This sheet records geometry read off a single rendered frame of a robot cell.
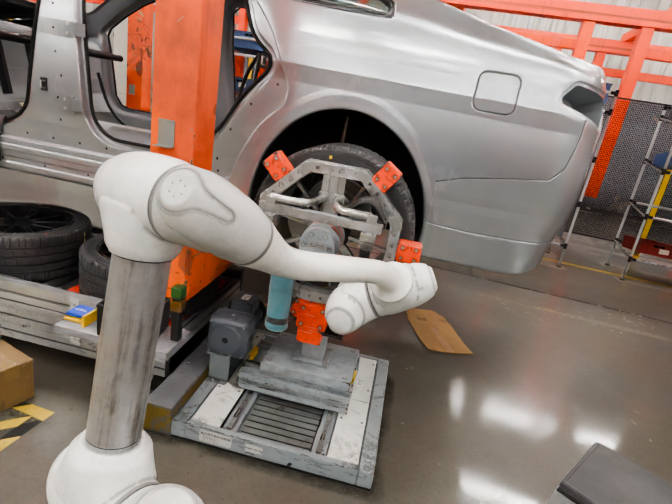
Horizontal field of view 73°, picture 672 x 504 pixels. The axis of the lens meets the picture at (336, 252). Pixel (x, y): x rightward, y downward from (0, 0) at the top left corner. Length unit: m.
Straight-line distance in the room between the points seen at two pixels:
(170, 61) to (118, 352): 1.05
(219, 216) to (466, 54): 1.50
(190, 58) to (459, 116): 1.04
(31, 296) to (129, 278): 1.54
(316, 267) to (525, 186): 1.30
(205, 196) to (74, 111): 1.92
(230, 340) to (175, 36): 1.15
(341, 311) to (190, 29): 1.02
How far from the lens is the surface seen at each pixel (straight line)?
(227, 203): 0.68
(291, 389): 2.04
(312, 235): 1.56
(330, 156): 1.74
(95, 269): 2.25
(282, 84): 2.10
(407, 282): 1.08
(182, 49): 1.66
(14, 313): 2.43
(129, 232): 0.81
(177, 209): 0.67
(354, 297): 1.13
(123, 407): 0.95
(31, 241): 2.58
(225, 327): 1.96
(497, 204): 2.04
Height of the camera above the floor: 1.32
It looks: 18 degrees down
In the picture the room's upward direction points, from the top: 10 degrees clockwise
